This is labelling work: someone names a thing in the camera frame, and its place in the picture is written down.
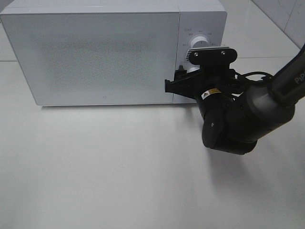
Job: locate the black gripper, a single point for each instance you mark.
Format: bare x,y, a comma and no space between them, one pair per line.
212,90

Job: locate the white timer knob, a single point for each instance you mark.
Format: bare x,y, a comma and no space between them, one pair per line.
193,69

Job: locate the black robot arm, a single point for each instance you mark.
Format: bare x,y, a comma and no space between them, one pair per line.
236,110

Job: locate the upper white power knob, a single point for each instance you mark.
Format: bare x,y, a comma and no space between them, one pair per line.
200,41

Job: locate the white microwave oven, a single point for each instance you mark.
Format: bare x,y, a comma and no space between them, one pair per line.
207,17

